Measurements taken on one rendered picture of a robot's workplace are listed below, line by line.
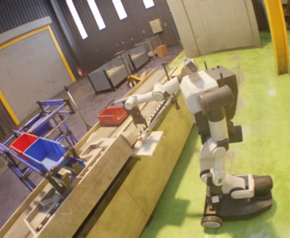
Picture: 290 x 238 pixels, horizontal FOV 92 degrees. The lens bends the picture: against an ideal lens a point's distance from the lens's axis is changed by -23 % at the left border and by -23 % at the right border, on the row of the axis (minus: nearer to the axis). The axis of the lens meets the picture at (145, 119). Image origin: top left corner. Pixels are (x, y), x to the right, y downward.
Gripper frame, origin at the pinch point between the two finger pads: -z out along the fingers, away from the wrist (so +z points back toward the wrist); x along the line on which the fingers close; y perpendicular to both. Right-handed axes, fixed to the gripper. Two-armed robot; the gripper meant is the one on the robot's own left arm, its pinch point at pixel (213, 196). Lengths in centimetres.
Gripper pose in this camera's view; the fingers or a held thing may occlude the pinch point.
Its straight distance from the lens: 137.5
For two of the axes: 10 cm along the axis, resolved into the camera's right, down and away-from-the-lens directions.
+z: -1.7, -8.6, -4.9
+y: 0.0, 4.9, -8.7
